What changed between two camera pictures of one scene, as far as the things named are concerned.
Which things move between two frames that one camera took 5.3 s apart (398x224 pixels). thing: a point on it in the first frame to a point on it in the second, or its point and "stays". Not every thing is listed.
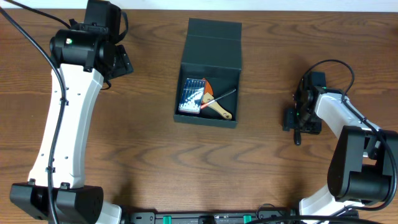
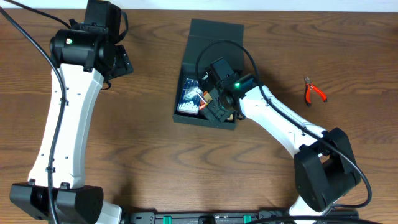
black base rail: x=203 y=217 stays
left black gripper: x=123 y=62 stays
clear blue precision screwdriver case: x=192 y=95 stays
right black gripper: x=290 y=123 to x=213 y=111
